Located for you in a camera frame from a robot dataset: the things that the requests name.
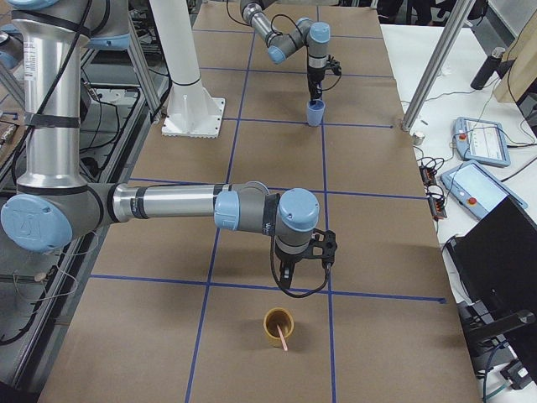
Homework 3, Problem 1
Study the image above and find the bamboo wooden cup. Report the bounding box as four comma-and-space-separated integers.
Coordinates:
263, 307, 295, 348

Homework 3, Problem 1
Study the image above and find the light blue plastic cup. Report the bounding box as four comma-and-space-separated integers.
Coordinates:
306, 99, 326, 127

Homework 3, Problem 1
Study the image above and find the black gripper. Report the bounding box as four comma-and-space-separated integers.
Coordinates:
275, 251, 305, 290
307, 65, 326, 107

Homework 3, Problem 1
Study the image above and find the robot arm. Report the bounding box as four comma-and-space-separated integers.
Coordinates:
240, 1, 341, 109
1, 1, 336, 293

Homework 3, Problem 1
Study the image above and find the near teach pendant tablet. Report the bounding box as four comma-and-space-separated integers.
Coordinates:
441, 160, 528, 219

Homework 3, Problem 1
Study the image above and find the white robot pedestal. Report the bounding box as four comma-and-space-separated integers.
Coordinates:
150, 0, 226, 139

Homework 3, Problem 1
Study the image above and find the far teach pendant tablet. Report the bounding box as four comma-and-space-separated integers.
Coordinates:
453, 117, 511, 167

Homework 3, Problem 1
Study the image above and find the black monitor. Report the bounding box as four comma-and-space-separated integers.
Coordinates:
447, 196, 536, 378

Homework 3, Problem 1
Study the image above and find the aluminium frame post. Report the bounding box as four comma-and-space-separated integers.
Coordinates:
401, 0, 475, 133

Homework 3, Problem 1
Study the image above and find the small metal cylinder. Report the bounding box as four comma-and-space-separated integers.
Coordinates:
412, 132, 425, 146

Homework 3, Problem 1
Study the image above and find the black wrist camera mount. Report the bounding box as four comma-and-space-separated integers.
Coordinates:
325, 55, 342, 76
303, 228, 337, 270

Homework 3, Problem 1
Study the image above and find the black water bottle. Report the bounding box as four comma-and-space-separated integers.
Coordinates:
470, 47, 506, 91

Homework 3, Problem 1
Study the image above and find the teach pendant tablet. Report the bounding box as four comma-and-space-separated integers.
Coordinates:
453, 117, 511, 167
441, 160, 528, 219

